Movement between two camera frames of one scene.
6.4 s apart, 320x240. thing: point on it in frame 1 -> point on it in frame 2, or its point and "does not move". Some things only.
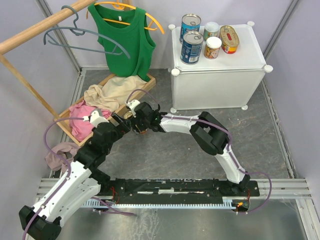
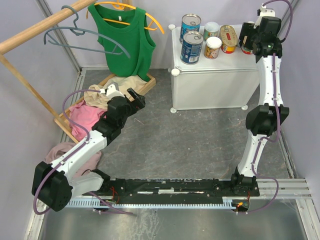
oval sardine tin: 128,115 -> 246,51
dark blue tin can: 191,47 does not move
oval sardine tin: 229,39 does not move
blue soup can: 190,22 does not move
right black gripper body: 141,125 -> 256,39
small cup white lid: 212,48 does not move
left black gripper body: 119,130 -> 131,107
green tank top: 128,28 does not move
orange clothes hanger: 119,5 does not move
